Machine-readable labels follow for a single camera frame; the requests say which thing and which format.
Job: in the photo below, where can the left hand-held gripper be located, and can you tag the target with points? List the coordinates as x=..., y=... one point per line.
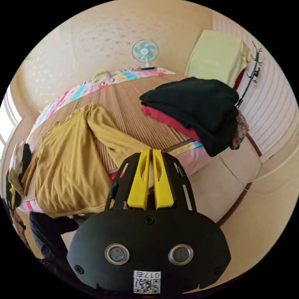
x=26, y=157

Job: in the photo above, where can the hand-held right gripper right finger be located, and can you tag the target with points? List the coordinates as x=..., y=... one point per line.
x=164, y=189

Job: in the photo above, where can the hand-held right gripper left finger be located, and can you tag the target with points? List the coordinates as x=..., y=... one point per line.
x=137, y=186

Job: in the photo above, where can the mustard yellow thermal wear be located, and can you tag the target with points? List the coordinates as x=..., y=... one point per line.
x=70, y=163

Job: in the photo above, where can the person's left hand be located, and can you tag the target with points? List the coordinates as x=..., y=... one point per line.
x=17, y=222

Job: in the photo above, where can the person's body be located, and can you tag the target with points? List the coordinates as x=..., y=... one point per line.
x=50, y=236

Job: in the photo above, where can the window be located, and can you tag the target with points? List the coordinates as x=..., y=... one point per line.
x=6, y=121

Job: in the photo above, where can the bed with woven mat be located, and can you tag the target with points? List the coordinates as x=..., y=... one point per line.
x=130, y=105

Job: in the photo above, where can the pile of clothes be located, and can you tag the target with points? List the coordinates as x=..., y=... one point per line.
x=198, y=109

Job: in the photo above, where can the small teal table fan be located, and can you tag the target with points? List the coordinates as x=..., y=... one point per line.
x=145, y=53

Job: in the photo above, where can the pale yellow hanging cloth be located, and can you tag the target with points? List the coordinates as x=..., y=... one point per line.
x=216, y=57

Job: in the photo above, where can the black wall coat hooks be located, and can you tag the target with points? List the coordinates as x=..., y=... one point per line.
x=253, y=67

